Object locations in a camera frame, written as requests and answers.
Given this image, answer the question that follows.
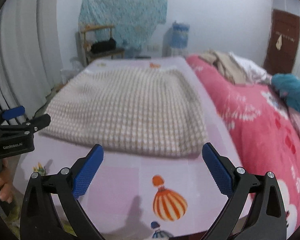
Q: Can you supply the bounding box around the beige white knitted sweater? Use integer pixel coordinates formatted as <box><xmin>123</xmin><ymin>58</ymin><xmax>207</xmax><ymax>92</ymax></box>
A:
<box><xmin>43</xmin><ymin>67</ymin><xmax>208</xmax><ymax>158</ymax></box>

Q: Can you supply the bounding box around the person's left hand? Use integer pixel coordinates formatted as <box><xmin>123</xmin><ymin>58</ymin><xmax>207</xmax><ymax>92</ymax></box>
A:
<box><xmin>0</xmin><ymin>158</ymin><xmax>13</xmax><ymax>204</ymax></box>

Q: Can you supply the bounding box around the grey window curtain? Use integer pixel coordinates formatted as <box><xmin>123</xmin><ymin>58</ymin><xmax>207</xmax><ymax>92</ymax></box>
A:
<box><xmin>0</xmin><ymin>0</ymin><xmax>63</xmax><ymax>119</ymax></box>

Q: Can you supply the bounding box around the pink floral blanket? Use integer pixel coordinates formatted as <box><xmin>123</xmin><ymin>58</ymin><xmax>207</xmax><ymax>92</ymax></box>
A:
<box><xmin>186</xmin><ymin>55</ymin><xmax>300</xmax><ymax>236</ymax></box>

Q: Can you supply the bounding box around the wooden chair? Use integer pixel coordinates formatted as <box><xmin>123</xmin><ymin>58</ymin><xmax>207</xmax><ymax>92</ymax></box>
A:
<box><xmin>80</xmin><ymin>24</ymin><xmax>125</xmax><ymax>65</ymax></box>

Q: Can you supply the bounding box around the black item on chair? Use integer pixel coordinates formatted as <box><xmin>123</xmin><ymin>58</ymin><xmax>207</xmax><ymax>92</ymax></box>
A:
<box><xmin>90</xmin><ymin>38</ymin><xmax>116</xmax><ymax>54</ymax></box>

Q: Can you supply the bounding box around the teal fuzzy blanket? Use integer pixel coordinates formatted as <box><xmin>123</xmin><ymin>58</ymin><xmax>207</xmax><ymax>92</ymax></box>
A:
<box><xmin>270</xmin><ymin>74</ymin><xmax>300</xmax><ymax>113</ymax></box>

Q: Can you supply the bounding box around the teal patterned hanging cloth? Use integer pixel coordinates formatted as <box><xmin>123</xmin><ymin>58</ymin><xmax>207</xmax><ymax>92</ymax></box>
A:
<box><xmin>78</xmin><ymin>0</ymin><xmax>168</xmax><ymax>50</ymax></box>

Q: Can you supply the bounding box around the white crumpled garment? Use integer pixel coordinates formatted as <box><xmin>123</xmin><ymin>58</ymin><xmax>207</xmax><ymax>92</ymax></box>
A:
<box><xmin>229</xmin><ymin>52</ymin><xmax>272</xmax><ymax>85</ymax></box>

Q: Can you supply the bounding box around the beige folded garment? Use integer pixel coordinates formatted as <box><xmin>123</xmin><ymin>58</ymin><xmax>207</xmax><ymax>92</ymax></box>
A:
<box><xmin>199</xmin><ymin>49</ymin><xmax>247</xmax><ymax>85</ymax></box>

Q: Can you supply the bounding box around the blue water dispenser bottle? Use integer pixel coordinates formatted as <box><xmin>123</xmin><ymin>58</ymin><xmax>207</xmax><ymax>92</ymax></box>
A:
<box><xmin>164</xmin><ymin>21</ymin><xmax>190</xmax><ymax>57</ymax></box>

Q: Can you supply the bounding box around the brown wooden door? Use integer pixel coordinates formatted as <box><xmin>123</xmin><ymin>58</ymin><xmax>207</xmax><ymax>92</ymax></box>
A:
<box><xmin>263</xmin><ymin>9</ymin><xmax>300</xmax><ymax>75</ymax></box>

